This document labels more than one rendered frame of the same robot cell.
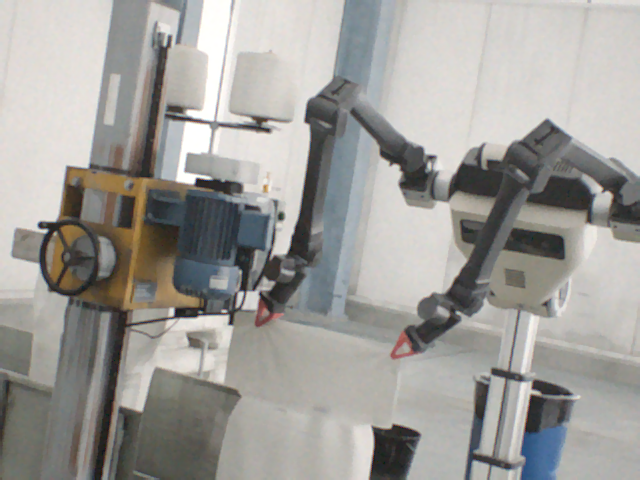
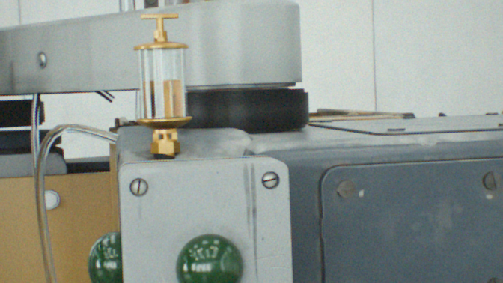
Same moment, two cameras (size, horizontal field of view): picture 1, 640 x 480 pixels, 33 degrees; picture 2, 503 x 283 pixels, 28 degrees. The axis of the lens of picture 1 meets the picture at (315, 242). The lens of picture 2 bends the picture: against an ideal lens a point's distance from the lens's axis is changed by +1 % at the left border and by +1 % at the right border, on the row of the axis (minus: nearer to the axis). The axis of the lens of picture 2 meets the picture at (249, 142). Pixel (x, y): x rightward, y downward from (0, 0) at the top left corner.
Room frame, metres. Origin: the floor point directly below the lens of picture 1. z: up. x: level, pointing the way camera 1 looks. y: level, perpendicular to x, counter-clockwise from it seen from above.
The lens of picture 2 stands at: (3.43, -0.11, 1.36)
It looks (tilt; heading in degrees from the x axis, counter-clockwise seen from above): 3 degrees down; 144
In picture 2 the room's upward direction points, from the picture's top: 2 degrees counter-clockwise
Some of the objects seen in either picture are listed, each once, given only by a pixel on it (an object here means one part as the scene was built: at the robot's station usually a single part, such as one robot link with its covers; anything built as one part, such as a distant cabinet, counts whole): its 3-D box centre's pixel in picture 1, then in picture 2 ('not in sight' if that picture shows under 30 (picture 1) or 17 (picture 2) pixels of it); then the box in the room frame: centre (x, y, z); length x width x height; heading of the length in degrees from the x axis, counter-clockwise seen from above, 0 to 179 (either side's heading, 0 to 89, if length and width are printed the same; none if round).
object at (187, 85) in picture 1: (180, 77); not in sight; (2.78, 0.41, 1.61); 0.15 x 0.14 x 0.17; 61
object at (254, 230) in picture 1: (255, 235); not in sight; (2.51, 0.14, 1.25); 0.10 x 0.08 x 0.12; 176
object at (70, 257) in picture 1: (68, 257); not in sight; (2.42, 0.55, 1.13); 0.18 x 0.11 x 0.18; 61
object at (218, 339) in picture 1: (217, 331); not in sight; (6.27, 0.49, 0.44); 0.68 x 0.44 x 0.15; 151
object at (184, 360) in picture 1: (155, 358); not in sight; (5.73, 0.76, 0.32); 0.66 x 0.43 x 0.15; 153
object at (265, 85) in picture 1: (264, 87); not in sight; (2.65, 0.19, 1.61); 0.17 x 0.17 x 0.17
